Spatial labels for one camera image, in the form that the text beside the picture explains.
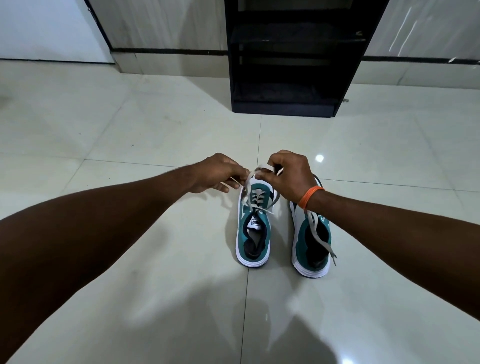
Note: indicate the person's left hand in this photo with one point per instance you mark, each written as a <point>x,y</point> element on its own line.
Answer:
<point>210,172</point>

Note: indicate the person's right hand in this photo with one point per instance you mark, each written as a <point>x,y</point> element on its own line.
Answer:
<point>292,176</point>

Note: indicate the person's right thumb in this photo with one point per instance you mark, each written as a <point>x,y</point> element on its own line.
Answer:
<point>265,173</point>

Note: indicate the person's left fingers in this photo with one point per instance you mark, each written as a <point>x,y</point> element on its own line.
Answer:
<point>234,174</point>

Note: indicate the white shoelace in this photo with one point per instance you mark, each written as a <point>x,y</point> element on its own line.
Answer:
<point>318,234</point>
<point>249,187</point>

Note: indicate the person's left forearm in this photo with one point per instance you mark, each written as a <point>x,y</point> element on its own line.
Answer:
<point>86,240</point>

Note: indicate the person's right forearm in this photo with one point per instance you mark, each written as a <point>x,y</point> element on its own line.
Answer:
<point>397,240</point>

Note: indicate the orange wristband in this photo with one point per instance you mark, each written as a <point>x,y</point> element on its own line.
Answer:
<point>309,195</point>

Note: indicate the teal and white sneaker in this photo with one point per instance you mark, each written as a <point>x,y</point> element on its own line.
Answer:
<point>253,243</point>
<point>313,251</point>

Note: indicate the black shelf cabinet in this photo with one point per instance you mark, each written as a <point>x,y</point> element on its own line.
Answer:
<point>292,67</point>

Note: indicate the white door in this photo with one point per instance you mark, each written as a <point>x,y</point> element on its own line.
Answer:
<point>45,30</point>

